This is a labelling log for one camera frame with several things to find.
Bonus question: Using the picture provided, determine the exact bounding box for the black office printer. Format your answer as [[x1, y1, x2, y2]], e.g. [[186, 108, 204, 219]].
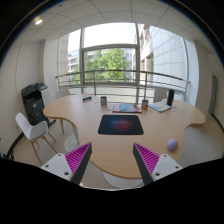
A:
[[21, 82, 47, 125]]

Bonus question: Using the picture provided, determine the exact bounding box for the lilac computer mouse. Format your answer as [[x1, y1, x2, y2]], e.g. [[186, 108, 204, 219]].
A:
[[167, 138, 178, 151]]

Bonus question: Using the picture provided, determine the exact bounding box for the white chair near left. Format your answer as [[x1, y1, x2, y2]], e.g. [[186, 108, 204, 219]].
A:
[[15, 113, 56, 156]]

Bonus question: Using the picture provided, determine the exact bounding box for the light blue notebook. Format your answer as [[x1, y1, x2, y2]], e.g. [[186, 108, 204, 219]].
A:
[[149, 102, 170, 112]]

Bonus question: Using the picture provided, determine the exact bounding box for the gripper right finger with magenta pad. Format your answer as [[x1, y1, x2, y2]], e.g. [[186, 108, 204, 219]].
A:
[[133, 143, 182, 185]]

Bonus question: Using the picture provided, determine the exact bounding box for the small dark blue box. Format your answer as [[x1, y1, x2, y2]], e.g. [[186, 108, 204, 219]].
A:
[[83, 96, 92, 103]]

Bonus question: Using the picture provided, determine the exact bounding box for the wooden conference table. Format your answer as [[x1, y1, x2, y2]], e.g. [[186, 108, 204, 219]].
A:
[[42, 93, 207, 180]]

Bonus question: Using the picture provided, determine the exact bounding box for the colourful book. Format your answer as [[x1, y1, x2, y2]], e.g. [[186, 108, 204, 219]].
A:
[[112, 104, 141, 113]]

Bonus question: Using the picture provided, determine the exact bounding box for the patterned mug right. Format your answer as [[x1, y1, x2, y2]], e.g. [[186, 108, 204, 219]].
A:
[[141, 99, 149, 109]]

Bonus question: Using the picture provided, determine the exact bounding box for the black speaker tower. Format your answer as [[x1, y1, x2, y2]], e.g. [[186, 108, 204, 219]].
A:
[[167, 89, 175, 106]]

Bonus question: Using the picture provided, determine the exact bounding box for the black galaxy mouse pad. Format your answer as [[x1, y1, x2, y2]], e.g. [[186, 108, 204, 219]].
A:
[[98, 115, 144, 135]]

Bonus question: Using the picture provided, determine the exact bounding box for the dark mug left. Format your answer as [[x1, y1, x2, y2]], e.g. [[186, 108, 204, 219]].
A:
[[100, 96, 107, 106]]

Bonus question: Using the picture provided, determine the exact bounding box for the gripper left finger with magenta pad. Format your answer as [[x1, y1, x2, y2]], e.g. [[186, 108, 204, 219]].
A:
[[41, 143, 92, 185]]

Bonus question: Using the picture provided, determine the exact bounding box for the white chair far right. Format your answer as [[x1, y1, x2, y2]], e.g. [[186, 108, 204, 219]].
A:
[[153, 88, 167, 102]]

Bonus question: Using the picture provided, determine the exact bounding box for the ceiling light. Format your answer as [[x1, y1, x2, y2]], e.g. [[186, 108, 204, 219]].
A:
[[35, 18, 43, 25]]

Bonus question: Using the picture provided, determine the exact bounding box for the metal window railing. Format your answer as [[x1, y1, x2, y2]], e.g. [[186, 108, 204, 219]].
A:
[[56, 70, 189, 104]]

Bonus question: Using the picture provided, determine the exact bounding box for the white chair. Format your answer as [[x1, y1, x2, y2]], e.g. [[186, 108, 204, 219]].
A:
[[153, 88, 167, 102], [15, 113, 56, 156], [55, 89, 70, 99]]

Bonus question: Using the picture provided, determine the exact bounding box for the white chair far left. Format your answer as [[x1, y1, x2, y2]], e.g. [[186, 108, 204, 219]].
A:
[[55, 89, 70, 99]]

